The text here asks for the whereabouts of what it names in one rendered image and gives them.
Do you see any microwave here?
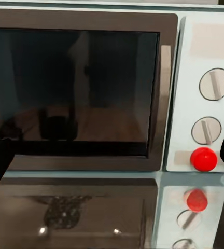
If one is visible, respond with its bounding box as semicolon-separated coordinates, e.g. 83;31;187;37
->
0;0;224;174

